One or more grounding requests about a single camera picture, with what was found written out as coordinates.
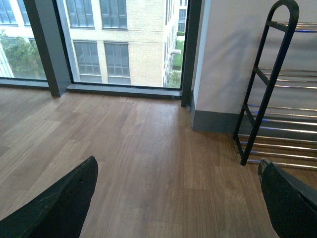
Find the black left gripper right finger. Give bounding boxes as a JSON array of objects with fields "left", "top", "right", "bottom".
[{"left": 258, "top": 159, "right": 317, "bottom": 238}]

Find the black metal shoe rack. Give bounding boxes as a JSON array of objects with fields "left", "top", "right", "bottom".
[{"left": 233, "top": 0, "right": 317, "bottom": 170}]

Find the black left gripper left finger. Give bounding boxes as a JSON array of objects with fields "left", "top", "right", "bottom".
[{"left": 0, "top": 156, "right": 98, "bottom": 238}]

